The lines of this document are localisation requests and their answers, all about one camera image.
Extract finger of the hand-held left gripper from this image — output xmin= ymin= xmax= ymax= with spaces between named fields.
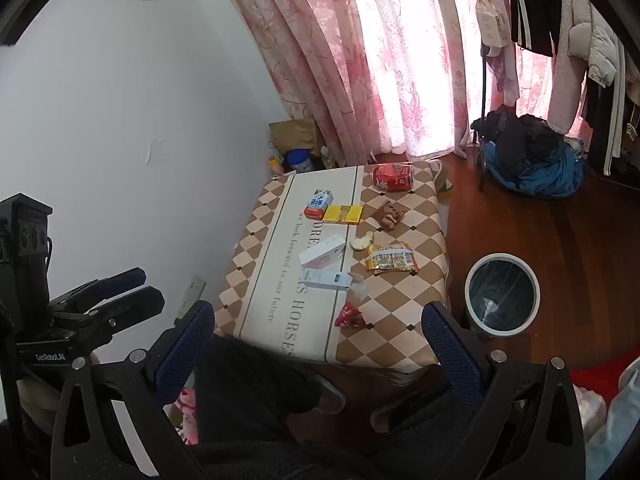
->
xmin=50 ymin=285 xmax=166 ymax=347
xmin=49 ymin=266 xmax=147 ymax=314

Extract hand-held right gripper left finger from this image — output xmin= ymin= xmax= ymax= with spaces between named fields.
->
xmin=50 ymin=300 xmax=216 ymax=480

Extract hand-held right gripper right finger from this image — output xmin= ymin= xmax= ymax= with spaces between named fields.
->
xmin=421 ymin=301 xmax=586 ymax=480

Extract white round trash bin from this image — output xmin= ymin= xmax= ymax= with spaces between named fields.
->
xmin=464 ymin=253 xmax=542 ymax=341

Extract brown wrapper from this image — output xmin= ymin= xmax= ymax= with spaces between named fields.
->
xmin=375 ymin=199 xmax=406 ymax=230

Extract blue white milk carton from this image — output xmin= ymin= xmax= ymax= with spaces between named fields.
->
xmin=304 ymin=188 xmax=335 ymax=219

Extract pink printed bag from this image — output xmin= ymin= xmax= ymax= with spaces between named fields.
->
xmin=172 ymin=387 xmax=198 ymax=446

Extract person's black pants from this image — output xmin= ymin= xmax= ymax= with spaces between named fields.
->
xmin=192 ymin=335 xmax=501 ymax=480

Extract grey slipper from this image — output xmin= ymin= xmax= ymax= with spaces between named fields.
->
xmin=315 ymin=375 xmax=348 ymax=413
xmin=370 ymin=400 xmax=401 ymax=433

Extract small red packet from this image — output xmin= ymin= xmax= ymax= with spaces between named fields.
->
xmin=334 ymin=301 xmax=366 ymax=330

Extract orange yellow snack packet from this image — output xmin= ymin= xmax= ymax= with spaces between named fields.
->
xmin=365 ymin=242 xmax=418 ymax=273

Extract clear plastic wrapper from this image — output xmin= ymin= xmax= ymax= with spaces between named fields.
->
xmin=347 ymin=272 xmax=371 ymax=306

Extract checkered tablecloth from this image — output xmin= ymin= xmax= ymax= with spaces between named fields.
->
xmin=214 ymin=160 xmax=453 ymax=373

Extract white blue box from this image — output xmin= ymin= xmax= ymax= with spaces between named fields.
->
xmin=303 ymin=267 xmax=353 ymax=292

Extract red cloth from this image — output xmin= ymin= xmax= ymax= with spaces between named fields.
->
xmin=570 ymin=357 xmax=640 ymax=406

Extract white plastic bag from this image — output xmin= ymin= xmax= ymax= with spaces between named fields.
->
xmin=572 ymin=385 xmax=608 ymax=456

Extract white pink box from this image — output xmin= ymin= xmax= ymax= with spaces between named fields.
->
xmin=299 ymin=234 xmax=346 ymax=268

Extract yellow flat box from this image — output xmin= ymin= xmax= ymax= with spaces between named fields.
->
xmin=322 ymin=204 xmax=363 ymax=225

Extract red snack bag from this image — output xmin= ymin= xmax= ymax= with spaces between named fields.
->
xmin=372 ymin=162 xmax=415 ymax=192

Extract light blue cloth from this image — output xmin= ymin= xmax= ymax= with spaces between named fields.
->
xmin=585 ymin=357 xmax=640 ymax=480

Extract blue lidded jar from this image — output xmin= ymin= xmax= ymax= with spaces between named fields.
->
xmin=286 ymin=149 xmax=315 ymax=173

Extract dark clothes pile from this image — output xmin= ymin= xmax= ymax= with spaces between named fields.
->
xmin=470 ymin=109 xmax=568 ymax=181

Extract brown cardboard box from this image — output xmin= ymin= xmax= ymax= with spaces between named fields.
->
xmin=268 ymin=117 xmax=323 ymax=161

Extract black clothes rack pole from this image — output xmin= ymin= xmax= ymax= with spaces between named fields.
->
xmin=467 ymin=0 xmax=490 ymax=193

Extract dark striped hanging clothes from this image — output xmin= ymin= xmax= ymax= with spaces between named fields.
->
xmin=582 ymin=60 xmax=640 ymax=176

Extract lilac hanging garment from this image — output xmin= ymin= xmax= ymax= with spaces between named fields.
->
xmin=482 ymin=45 xmax=521 ymax=108

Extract pink fuzzy robe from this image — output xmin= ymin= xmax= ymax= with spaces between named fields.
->
xmin=547 ymin=0 xmax=591 ymax=136

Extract pink floral curtain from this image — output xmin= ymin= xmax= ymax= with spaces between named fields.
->
xmin=212 ymin=0 xmax=556 ymax=163

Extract white puffer jacket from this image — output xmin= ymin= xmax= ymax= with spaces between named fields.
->
xmin=570 ymin=0 xmax=626 ymax=88

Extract white printed hanging garment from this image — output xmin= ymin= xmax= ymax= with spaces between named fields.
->
xmin=475 ymin=0 xmax=513 ymax=58

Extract black hanging jacket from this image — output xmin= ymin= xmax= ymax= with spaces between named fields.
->
xmin=507 ymin=0 xmax=563 ymax=58

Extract white wall outlet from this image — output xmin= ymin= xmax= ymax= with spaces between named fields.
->
xmin=174 ymin=274 xmax=207 ymax=326

